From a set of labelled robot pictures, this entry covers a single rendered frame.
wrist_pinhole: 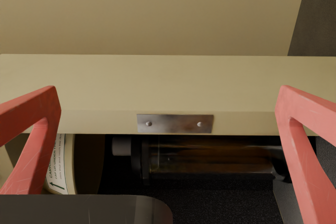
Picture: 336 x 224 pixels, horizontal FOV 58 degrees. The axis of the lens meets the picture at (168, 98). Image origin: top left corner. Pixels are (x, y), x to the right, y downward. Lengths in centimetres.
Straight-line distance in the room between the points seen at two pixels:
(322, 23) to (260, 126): 34
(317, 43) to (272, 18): 15
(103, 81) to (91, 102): 4
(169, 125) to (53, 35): 52
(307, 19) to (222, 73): 35
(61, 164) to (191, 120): 17
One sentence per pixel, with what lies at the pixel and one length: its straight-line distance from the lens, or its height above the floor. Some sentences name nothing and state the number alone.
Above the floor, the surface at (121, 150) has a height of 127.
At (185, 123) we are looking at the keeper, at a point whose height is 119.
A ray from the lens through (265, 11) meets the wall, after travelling 72.
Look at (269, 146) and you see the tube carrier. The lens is 42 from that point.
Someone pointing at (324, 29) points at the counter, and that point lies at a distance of 60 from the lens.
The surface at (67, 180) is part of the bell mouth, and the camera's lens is 39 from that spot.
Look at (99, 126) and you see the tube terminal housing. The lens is 30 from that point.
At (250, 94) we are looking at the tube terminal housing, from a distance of 31.
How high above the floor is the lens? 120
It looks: level
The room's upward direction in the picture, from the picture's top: 89 degrees counter-clockwise
